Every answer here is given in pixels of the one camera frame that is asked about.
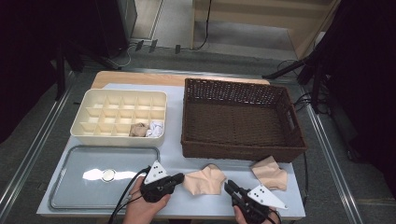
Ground clear plastic box lid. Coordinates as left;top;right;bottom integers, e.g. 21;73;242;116
48;145;162;212

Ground black floor cables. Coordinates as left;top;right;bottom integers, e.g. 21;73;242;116
276;59;316;113

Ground white sock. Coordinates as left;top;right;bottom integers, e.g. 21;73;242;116
146;120;165;138

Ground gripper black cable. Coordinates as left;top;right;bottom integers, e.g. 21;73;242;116
288;151;310;224
107;167;152;224

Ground white floor cable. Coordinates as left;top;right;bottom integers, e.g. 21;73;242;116
106;43;134;69

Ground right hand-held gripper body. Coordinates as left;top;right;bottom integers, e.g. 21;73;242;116
232;184;289;224

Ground thin peach sock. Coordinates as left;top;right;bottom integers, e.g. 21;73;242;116
181;163;228;196
249;155;289;191

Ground black metal stand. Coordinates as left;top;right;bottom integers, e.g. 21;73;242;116
52;40;124;102

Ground black hanging cable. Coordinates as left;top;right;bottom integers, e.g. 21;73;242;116
191;0;213;51

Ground cream divided storage box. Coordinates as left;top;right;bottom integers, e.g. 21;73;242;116
69;88;168;148

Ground dark metal cabinet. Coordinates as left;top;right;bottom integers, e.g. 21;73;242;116
94;0;138;59

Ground black curtain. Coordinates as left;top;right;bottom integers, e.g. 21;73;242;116
0;0;129;144
311;0;396;200

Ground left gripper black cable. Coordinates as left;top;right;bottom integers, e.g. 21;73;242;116
107;167;152;224

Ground person's left hand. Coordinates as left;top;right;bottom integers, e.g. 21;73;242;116
121;176;172;224

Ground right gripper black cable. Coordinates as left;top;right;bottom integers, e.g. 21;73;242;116
288;151;310;224

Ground aluminium frame rail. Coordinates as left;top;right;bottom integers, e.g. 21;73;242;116
298;85;365;224
129;67;300;82
0;71;78;216

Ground light wooden shelf unit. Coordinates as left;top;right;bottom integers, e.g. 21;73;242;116
191;0;342;60

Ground black tripod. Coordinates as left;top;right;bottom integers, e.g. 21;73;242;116
262;46;331;115

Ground person's right hand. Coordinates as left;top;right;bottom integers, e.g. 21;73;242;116
233;204;281;224

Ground brown wicker basket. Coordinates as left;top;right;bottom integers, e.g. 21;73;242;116
180;77;309;163

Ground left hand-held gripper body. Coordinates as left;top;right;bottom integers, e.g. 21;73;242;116
139;160;176;203

